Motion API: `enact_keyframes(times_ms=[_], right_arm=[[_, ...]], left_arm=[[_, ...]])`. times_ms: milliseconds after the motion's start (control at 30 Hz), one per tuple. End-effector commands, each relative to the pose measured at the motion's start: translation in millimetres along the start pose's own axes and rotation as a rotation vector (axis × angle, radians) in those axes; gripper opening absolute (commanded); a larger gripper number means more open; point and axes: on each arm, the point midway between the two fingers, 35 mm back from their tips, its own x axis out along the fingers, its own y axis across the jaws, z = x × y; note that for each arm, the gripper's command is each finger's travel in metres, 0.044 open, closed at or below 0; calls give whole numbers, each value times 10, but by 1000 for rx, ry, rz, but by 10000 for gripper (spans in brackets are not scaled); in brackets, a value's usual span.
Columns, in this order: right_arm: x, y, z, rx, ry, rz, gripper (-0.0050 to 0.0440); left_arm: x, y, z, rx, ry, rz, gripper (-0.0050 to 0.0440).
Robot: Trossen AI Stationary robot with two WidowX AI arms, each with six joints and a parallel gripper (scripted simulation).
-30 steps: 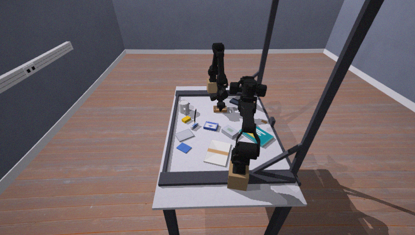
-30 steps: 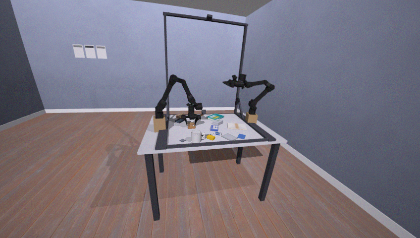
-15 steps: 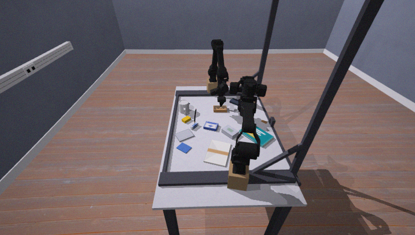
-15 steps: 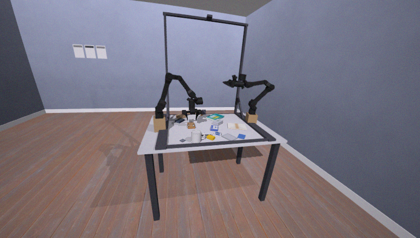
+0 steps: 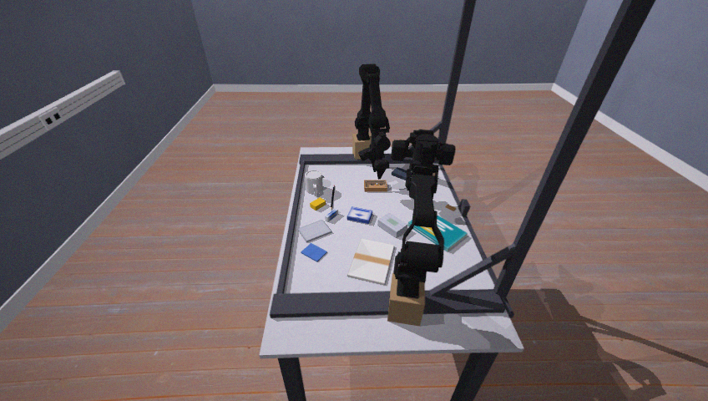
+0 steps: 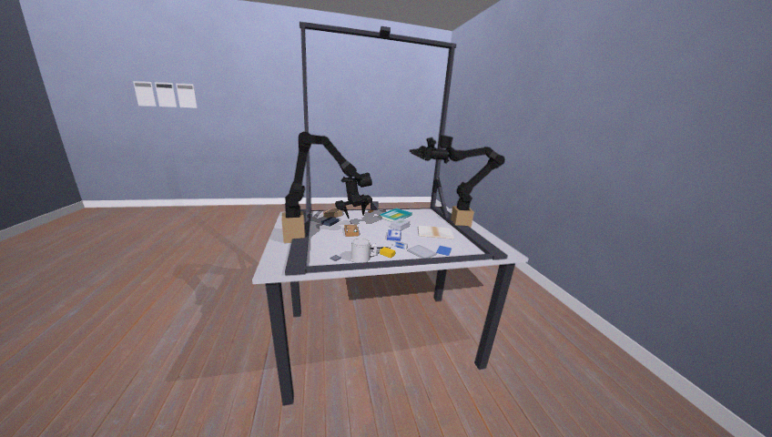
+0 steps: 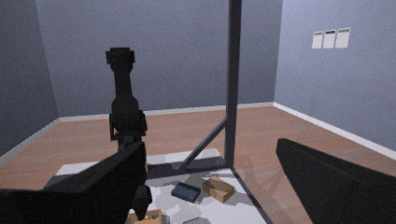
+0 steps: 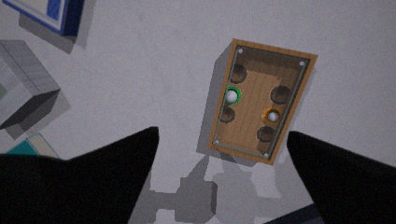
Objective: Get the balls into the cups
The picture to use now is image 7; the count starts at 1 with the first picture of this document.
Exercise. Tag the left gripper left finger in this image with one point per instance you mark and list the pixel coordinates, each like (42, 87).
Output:
(100, 194)

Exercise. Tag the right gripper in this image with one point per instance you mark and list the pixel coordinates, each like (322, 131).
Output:
(142, 197)

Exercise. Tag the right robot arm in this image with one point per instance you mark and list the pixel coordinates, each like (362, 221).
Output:
(125, 110)

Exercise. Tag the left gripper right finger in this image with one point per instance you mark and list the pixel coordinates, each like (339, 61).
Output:
(335, 191)

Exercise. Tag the tan rectangular block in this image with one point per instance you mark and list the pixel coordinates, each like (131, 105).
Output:
(218, 189)

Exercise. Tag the wooden ball-in-hole puzzle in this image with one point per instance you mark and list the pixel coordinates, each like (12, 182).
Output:
(151, 217)

